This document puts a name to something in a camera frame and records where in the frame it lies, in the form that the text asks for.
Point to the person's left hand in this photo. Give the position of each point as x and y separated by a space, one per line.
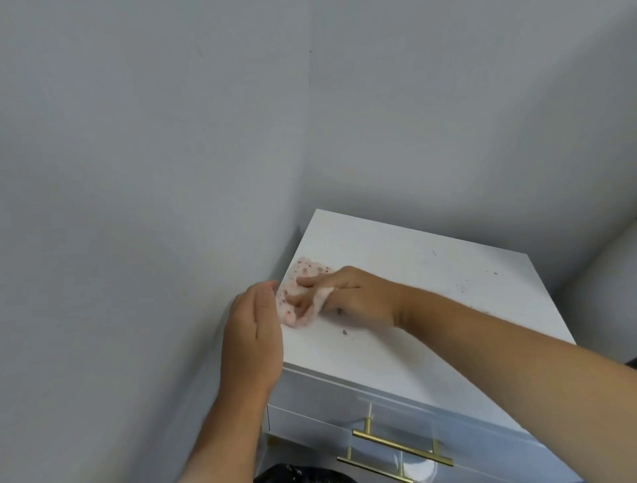
249 343

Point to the person's right hand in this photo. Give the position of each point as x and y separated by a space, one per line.
361 298

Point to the person's left fingers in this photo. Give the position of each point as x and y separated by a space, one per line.
259 311

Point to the person's right fingers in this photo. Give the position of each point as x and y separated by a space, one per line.
318 280

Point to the pink spotted cleaning cloth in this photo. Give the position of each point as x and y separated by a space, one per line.
308 267

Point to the person's right forearm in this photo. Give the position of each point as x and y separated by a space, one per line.
522 383

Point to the person's left forearm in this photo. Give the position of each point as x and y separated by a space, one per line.
226 438

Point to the white drawer cabinet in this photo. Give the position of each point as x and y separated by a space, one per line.
423 298

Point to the black plastic bag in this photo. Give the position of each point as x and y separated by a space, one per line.
286 475

